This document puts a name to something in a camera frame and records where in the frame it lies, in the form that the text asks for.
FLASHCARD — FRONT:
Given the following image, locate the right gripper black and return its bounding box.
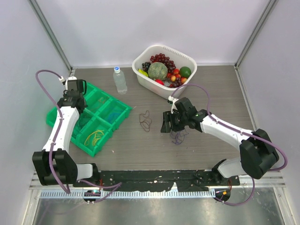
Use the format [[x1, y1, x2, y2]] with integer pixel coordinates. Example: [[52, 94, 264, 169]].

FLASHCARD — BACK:
[[161, 110, 188, 133]]

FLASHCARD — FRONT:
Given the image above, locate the brown thin cable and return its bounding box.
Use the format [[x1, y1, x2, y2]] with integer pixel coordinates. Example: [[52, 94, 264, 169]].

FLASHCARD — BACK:
[[138, 110, 153, 132]]

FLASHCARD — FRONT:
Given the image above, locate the red thin cable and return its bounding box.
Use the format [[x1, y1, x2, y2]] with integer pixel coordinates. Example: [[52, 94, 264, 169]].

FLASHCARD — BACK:
[[93, 95, 110, 111]]

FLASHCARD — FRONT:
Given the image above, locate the yellow thin cable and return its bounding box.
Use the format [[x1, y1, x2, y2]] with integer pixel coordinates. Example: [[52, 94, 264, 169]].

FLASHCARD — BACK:
[[83, 129, 105, 146]]

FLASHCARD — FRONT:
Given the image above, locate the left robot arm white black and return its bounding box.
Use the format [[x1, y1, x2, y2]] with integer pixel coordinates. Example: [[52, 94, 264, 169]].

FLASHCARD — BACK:
[[32, 78, 100, 187]]

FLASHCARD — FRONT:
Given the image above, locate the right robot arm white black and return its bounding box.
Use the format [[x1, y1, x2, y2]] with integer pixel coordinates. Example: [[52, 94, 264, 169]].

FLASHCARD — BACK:
[[160, 96, 279, 185]]

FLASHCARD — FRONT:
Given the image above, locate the red apple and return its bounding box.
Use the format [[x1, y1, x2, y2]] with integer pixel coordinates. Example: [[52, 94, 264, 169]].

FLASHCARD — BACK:
[[155, 79, 165, 86]]

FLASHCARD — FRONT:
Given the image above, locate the green compartment tray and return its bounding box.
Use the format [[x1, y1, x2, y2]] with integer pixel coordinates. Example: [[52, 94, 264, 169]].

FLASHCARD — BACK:
[[45, 81, 132, 158]]

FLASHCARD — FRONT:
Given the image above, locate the cherry cluster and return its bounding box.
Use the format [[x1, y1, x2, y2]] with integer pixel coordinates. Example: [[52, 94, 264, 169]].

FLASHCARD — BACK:
[[165, 68, 187, 88]]

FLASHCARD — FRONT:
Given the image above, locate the green round melon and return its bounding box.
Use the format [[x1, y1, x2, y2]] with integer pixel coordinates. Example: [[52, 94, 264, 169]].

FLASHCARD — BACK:
[[148, 62, 168, 80]]

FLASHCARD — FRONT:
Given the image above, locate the green lime fruit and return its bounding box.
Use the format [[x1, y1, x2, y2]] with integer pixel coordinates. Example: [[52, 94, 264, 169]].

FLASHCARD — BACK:
[[180, 67, 192, 79]]

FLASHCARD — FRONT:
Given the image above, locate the clear water bottle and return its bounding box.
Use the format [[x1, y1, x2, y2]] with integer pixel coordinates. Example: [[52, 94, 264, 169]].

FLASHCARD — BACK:
[[113, 67, 128, 94]]

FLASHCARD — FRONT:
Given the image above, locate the yellow banana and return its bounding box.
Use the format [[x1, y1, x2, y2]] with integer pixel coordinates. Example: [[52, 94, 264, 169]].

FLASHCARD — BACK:
[[138, 69, 149, 77]]

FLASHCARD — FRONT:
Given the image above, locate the dark grape bunch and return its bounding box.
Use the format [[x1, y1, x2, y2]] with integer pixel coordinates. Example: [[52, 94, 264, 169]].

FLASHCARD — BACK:
[[142, 61, 151, 72]]

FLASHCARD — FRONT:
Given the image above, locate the white plastic basket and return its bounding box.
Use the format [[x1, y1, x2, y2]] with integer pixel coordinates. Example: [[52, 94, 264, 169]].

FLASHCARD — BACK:
[[132, 45, 197, 99]]

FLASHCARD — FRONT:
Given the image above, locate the red grape bunch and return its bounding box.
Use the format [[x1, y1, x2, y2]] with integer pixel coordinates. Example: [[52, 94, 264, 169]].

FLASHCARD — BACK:
[[150, 53, 176, 73]]

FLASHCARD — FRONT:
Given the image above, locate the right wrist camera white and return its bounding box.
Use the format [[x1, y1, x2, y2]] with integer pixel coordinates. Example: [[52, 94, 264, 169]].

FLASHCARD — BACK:
[[167, 96, 179, 114]]

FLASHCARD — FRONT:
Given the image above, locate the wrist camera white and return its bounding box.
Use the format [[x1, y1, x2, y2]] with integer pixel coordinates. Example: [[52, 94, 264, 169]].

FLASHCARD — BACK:
[[59, 76, 77, 90], [167, 96, 179, 114]]

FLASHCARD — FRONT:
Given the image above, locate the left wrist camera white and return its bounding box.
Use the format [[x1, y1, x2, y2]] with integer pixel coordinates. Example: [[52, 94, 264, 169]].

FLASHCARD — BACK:
[[59, 76, 77, 90]]

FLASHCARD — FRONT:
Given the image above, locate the slotted white cable duct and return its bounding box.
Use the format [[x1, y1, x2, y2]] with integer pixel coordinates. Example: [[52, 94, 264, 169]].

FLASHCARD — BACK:
[[39, 189, 215, 199]]

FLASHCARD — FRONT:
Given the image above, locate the aluminium frame rail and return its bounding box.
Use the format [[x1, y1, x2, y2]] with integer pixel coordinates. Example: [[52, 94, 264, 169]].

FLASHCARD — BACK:
[[29, 171, 286, 190]]

